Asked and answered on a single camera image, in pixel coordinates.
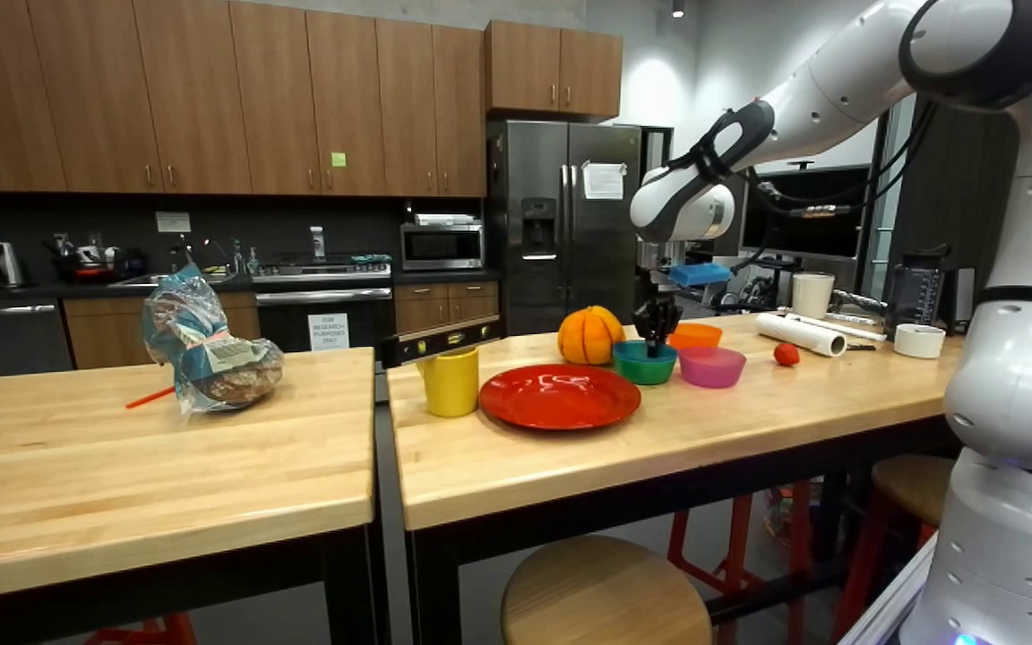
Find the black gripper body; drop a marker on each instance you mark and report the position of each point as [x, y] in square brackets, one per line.
[658, 316]

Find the green plastic bowl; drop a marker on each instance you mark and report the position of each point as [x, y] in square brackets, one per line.
[638, 367]

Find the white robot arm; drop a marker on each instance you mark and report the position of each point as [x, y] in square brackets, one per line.
[971, 54]

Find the orange plastic bowl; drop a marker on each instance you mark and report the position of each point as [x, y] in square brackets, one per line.
[695, 337]

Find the pink plastic bowl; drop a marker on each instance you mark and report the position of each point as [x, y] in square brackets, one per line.
[713, 367]

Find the orange toy pumpkin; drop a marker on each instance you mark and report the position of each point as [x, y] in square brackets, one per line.
[589, 334]

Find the red plate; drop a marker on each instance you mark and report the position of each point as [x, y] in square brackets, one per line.
[558, 399]

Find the white paper towel roll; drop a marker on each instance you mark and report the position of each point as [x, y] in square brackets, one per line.
[805, 334]

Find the white mug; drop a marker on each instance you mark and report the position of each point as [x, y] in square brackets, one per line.
[810, 294]

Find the stainless steel refrigerator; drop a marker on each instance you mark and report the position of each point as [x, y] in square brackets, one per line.
[559, 217]

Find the right wooden table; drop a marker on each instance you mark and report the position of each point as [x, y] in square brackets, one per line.
[476, 487]

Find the wooden table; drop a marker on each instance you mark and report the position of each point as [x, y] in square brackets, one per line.
[476, 487]
[120, 505]

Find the yellow cup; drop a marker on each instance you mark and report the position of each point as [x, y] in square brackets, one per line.
[450, 382]

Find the silver microwave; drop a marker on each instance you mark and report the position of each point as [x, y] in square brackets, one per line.
[443, 245]

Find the round wooden stool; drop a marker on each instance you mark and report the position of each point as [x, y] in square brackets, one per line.
[602, 591]

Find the white tape roll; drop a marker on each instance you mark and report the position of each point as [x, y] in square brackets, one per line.
[918, 337]

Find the red legged wooden stool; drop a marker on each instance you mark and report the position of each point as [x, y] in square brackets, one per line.
[906, 496]

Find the black oven range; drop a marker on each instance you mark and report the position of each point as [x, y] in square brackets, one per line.
[331, 306]

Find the bagged bread loaf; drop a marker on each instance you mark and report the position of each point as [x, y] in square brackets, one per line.
[212, 367]

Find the left wooden table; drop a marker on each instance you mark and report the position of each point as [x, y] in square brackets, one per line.
[120, 505]

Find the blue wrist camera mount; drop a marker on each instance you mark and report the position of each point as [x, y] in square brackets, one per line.
[695, 278]

